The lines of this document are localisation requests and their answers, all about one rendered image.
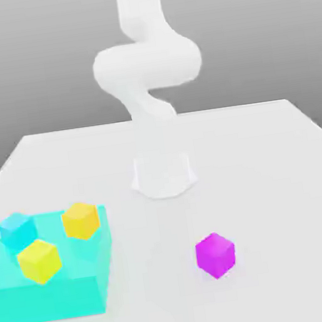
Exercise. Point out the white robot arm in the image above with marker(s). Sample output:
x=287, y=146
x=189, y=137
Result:
x=147, y=64

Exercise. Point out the small orange-yellow cube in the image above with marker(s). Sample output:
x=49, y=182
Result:
x=81, y=221

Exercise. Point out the small magenta cube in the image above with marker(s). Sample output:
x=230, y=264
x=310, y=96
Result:
x=215, y=255

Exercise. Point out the small lemon-yellow cube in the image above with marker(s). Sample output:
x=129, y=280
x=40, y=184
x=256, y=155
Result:
x=39, y=261

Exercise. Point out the small cyan cube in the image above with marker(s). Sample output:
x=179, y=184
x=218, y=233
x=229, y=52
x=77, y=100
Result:
x=18, y=231

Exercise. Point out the large turquoise box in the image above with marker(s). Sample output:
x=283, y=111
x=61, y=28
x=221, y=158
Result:
x=53, y=300

